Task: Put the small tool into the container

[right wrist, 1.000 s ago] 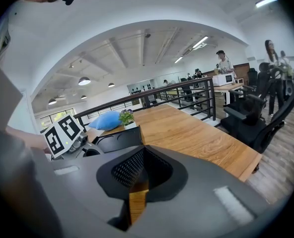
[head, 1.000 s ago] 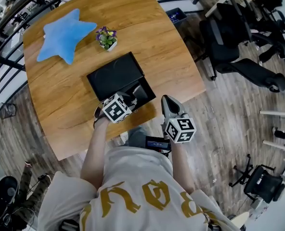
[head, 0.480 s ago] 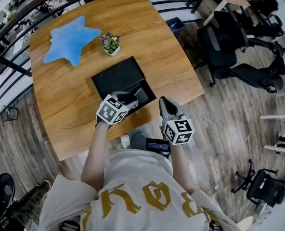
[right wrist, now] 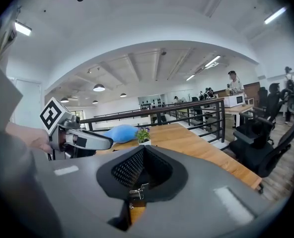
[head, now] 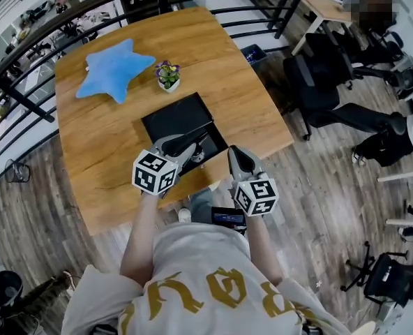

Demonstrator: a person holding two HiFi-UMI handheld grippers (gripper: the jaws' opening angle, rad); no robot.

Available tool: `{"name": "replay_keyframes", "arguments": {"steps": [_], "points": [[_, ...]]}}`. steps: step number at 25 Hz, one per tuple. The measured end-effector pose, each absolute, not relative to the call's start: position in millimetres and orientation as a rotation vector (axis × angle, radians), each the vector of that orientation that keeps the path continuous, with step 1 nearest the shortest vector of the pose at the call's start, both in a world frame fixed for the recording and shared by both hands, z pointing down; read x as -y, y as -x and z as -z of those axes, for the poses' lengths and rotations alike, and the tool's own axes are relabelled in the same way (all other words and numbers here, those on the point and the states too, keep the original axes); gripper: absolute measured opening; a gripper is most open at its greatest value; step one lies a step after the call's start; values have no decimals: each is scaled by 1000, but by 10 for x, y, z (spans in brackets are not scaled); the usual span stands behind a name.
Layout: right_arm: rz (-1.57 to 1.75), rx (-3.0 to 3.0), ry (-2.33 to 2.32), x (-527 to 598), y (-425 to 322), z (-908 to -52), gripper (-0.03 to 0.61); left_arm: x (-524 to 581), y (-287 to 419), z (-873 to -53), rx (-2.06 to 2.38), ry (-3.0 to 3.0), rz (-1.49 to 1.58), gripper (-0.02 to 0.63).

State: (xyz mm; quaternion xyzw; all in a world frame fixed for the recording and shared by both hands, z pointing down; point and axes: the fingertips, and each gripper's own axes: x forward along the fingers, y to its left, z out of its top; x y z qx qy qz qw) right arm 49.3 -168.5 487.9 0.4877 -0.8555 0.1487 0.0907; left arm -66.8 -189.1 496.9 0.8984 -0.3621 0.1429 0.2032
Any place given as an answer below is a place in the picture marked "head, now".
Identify black device with screen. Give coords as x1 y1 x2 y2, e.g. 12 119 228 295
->
211 207 248 235

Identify black storage bin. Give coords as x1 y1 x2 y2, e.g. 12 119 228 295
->
239 43 269 68

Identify person's beige printed shirt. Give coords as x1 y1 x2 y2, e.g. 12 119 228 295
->
61 221 352 335

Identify black container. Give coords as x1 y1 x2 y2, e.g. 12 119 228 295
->
140 91 229 178

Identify black metal railing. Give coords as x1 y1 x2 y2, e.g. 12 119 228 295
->
0 0 314 176

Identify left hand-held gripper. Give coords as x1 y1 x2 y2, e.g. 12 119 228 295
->
132 130 213 199

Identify small potted flower plant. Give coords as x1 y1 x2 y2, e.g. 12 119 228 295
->
153 59 181 94

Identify person's right forearm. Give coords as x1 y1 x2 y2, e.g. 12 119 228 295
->
243 213 285 286

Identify wooden desk with white legs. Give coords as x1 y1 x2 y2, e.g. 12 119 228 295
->
290 0 356 57

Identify black round fan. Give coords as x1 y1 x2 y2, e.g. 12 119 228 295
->
0 269 24 331

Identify black wire waste basket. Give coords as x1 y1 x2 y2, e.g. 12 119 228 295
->
4 158 31 184

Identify person's grey trouser leg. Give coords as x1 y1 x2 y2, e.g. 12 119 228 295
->
188 188 215 223

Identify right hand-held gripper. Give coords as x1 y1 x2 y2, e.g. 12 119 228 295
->
227 145 280 218

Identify blue star plush pillow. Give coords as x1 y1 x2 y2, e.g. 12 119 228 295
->
75 38 157 105

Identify person's left forearm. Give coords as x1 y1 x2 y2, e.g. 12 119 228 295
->
119 189 160 288

